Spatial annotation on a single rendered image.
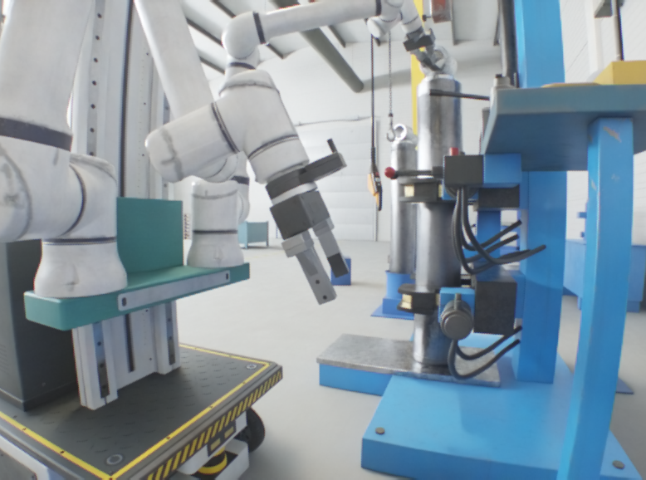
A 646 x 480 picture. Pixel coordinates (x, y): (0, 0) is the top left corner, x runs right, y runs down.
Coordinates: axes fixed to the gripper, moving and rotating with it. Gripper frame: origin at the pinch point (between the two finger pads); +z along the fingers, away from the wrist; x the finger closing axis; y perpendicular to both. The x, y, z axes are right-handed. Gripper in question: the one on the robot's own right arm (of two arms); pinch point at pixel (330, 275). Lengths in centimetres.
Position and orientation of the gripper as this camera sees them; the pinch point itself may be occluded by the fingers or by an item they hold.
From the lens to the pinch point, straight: 54.6
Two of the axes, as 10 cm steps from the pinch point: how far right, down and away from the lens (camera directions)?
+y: -8.9, 3.8, 2.4
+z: 4.1, 9.1, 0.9
